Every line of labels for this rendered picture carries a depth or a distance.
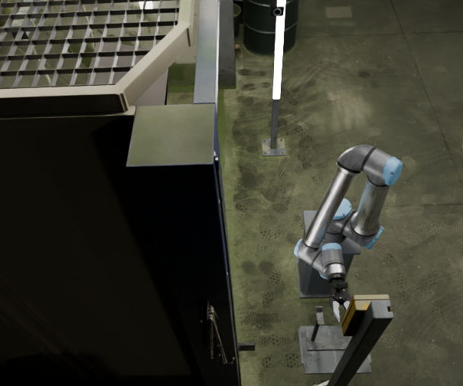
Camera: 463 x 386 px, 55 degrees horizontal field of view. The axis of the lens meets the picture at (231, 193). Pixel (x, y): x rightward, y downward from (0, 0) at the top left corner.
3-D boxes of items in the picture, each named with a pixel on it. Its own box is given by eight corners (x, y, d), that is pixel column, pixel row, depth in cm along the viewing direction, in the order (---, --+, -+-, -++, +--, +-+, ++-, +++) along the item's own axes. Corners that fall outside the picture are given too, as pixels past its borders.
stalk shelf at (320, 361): (304, 374, 209) (304, 373, 208) (299, 327, 223) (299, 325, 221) (370, 373, 208) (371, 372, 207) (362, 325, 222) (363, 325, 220)
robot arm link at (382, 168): (355, 220, 261) (377, 139, 198) (383, 236, 254) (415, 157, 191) (340, 239, 255) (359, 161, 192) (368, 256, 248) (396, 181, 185)
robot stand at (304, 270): (337, 258, 330) (352, 209, 279) (343, 297, 312) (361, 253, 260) (295, 259, 331) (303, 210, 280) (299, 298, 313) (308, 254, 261)
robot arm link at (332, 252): (339, 250, 220) (342, 240, 211) (343, 273, 212) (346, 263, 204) (320, 250, 220) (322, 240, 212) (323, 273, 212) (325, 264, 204)
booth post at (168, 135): (241, 404, 274) (213, 164, 90) (212, 404, 275) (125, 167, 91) (240, 374, 285) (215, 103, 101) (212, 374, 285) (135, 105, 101)
